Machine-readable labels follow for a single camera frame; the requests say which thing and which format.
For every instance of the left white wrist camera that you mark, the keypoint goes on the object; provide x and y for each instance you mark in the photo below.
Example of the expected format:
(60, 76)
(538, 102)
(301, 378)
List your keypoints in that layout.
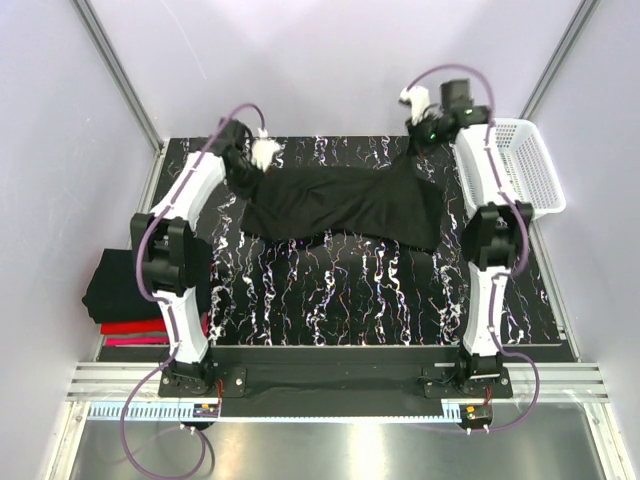
(263, 151)

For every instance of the white plastic basket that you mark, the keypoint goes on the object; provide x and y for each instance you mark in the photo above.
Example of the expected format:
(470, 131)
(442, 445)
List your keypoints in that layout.
(529, 166)

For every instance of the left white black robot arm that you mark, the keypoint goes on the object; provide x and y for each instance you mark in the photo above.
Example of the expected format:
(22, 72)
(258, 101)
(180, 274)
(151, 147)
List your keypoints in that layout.
(165, 254)

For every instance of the folded black t shirt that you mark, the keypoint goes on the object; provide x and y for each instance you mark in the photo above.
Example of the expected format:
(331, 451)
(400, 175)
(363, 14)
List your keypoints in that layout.
(112, 295)

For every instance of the black t shirt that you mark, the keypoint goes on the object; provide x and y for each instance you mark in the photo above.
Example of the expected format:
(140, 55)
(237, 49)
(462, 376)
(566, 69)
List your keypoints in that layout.
(112, 295)
(394, 203)

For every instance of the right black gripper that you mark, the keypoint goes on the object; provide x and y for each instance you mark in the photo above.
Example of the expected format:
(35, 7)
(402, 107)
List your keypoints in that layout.
(415, 139)

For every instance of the black marble pattern mat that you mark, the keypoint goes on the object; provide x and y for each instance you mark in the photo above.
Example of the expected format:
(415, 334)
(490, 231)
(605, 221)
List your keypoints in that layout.
(341, 289)

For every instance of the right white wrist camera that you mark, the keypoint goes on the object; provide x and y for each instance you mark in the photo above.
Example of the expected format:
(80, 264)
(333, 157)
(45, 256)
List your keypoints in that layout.
(417, 98)

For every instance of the aluminium front rail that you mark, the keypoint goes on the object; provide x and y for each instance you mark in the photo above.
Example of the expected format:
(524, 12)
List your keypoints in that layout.
(552, 382)

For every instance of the folded grey t shirt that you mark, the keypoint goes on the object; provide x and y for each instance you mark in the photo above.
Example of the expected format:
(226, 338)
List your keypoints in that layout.
(153, 334)

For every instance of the folded pink t shirt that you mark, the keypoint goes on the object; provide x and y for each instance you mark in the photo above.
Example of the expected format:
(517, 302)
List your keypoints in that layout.
(136, 340)

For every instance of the folded red t shirt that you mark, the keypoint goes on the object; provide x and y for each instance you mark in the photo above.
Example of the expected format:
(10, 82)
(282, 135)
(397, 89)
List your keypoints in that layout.
(133, 327)

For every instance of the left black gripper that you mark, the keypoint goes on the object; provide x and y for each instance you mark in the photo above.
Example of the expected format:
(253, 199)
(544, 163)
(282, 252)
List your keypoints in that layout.
(257, 178)

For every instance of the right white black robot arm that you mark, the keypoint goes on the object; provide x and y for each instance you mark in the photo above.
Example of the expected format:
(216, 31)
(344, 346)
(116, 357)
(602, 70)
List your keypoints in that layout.
(495, 241)

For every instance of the white slotted cable duct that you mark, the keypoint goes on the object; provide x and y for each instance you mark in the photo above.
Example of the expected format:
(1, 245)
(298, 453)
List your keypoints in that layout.
(198, 412)

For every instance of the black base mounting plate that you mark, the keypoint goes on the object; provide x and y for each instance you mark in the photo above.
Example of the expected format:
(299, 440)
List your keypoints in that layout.
(205, 380)

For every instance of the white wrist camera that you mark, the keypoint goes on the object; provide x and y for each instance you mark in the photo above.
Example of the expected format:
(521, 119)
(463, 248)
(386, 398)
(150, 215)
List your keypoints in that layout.
(263, 151)
(417, 98)

